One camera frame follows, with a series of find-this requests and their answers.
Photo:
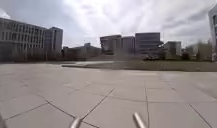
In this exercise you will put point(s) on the grey block building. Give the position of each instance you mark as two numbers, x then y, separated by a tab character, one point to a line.
112	44

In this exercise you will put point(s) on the grey stone slab pavement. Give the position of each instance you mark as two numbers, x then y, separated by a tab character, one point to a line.
96	86

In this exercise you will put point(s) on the low dark building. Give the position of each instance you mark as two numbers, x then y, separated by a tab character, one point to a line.
82	51

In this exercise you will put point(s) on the dark block building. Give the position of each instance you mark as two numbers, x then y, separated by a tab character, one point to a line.
147	42

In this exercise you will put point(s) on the robot's own part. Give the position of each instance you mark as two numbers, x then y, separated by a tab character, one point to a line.
75	123
139	120

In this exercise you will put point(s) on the small grey building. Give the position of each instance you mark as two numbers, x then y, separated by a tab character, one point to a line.
172	48

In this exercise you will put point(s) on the grey building with many windows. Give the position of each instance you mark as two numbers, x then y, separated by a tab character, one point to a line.
22	40

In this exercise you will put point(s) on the white building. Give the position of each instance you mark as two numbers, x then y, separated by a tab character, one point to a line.
215	30

